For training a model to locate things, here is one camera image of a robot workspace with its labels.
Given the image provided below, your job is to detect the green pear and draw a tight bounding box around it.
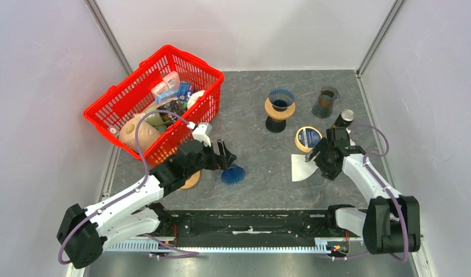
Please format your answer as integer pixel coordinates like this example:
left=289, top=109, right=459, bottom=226
left=143, top=104, right=165, bottom=127

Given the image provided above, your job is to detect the white round object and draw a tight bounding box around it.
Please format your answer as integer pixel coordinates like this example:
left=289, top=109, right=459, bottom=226
left=186, top=90, right=205, bottom=109

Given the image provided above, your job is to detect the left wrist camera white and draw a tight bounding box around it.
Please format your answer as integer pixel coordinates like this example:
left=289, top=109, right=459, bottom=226
left=192, top=122, right=212, bottom=147

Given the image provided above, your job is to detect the white paper coffee filter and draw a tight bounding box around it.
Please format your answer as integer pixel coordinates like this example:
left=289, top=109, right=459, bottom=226
left=291, top=154, right=318, bottom=182

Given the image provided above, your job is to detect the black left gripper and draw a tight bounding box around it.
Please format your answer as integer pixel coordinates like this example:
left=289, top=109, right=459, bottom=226
left=185, top=139, right=236, bottom=177

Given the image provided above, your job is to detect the black drink can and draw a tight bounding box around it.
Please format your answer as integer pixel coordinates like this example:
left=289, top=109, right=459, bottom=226
left=332, top=109, right=356, bottom=128

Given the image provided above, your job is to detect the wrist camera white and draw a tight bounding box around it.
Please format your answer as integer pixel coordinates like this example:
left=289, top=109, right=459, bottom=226
left=346, top=128, right=356, bottom=146
left=192, top=122, right=212, bottom=147

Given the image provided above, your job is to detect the dark snack bag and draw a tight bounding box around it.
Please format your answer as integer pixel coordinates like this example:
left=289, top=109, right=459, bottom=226
left=157, top=99, right=186, bottom=126

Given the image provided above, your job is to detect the grey glass carafe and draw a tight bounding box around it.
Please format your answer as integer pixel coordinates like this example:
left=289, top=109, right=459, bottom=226
left=312, top=85, right=340, bottom=119

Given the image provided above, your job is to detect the beige toilet paper roll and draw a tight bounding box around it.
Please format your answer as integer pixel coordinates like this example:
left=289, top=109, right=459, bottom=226
left=118, top=117, right=160, bottom=153

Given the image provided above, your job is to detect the black mounting base rail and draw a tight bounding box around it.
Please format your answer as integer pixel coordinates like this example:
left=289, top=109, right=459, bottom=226
left=121, top=208, right=377, bottom=255

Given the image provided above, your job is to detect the blue glass dripper cone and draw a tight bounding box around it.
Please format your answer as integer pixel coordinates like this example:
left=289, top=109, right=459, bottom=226
left=268, top=87, right=295, bottom=111

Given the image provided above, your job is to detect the masking tape roll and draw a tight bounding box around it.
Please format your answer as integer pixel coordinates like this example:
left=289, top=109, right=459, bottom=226
left=294, top=126, right=323, bottom=153

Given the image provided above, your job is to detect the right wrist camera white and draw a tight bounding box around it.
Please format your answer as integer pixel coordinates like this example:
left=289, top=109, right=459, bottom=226
left=346, top=128, right=356, bottom=146

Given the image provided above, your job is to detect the blue white box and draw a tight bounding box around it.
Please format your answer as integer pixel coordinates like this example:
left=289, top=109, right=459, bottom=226
left=155, top=81, right=195, bottom=105

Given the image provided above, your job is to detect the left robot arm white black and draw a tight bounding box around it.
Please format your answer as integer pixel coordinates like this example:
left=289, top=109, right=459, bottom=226
left=57, top=139, right=237, bottom=269

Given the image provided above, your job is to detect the black carafe red band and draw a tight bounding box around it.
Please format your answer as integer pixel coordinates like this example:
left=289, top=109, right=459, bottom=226
left=265, top=116, right=286, bottom=133

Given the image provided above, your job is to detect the red plastic shopping basket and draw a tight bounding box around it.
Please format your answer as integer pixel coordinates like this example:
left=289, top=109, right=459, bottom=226
left=84, top=44, right=225, bottom=159

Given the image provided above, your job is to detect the pink white pack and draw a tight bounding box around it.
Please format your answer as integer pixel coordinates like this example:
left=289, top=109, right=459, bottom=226
left=151, top=71, right=181, bottom=96

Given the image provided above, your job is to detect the wooden dripper ring holder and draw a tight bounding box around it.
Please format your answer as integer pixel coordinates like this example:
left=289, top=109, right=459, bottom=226
left=264, top=98, right=296, bottom=121

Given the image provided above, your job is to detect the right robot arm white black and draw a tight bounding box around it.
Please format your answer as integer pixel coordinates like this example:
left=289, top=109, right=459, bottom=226
left=305, top=127, right=421, bottom=261

